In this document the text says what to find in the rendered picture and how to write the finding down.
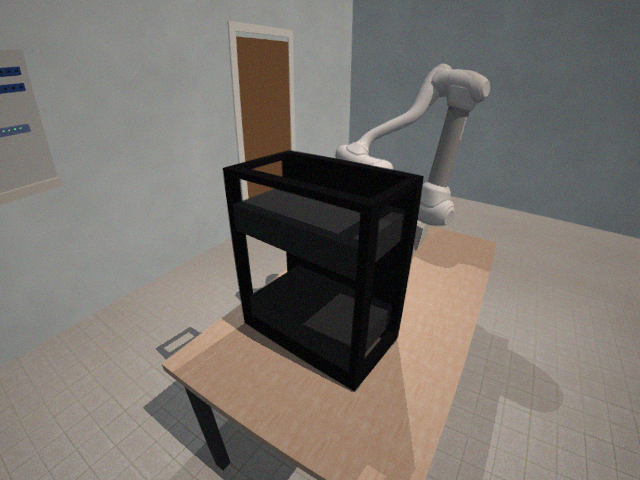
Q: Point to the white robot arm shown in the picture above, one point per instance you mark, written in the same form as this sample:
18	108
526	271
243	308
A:
464	89

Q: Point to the black open-frame rack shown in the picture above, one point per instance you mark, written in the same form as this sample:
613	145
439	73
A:
325	232

